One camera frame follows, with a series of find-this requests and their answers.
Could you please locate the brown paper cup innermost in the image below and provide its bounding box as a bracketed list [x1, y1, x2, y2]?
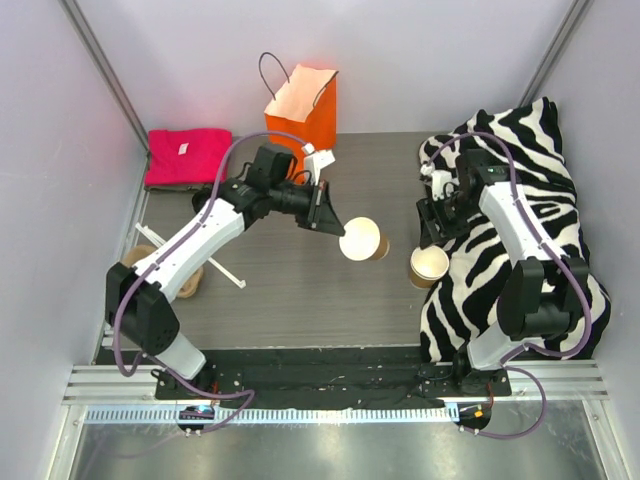
[339, 217, 390, 262]

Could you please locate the black plastic cup lid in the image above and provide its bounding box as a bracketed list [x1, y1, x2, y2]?
[191, 185, 213, 213]

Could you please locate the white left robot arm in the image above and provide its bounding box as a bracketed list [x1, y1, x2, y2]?
[105, 144, 345, 399]

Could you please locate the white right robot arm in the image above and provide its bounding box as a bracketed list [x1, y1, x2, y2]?
[417, 150, 592, 395]

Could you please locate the orange paper gift bag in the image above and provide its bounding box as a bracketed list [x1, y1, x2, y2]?
[258, 52, 339, 173]

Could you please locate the white wrapped straw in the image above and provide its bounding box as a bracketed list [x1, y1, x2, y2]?
[208, 258, 246, 289]
[135, 223, 166, 248]

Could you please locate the zebra print blanket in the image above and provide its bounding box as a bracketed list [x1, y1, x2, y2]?
[419, 97, 590, 362]

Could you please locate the folded pink shirt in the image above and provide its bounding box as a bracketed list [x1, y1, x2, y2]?
[144, 128, 232, 188]

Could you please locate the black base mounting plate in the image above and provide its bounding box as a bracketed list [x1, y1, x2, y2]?
[94, 347, 512, 409]

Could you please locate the brown cardboard cup carrier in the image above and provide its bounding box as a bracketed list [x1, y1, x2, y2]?
[120, 244, 204, 299]

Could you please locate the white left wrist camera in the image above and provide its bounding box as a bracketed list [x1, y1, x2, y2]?
[302, 143, 335, 185]

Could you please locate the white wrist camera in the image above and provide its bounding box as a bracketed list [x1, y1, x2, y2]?
[420, 164, 453, 201]
[302, 143, 335, 185]

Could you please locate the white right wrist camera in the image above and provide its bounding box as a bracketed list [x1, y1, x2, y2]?
[420, 164, 453, 201]

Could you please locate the aluminium front rail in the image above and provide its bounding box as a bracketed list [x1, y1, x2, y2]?
[63, 362, 608, 425]

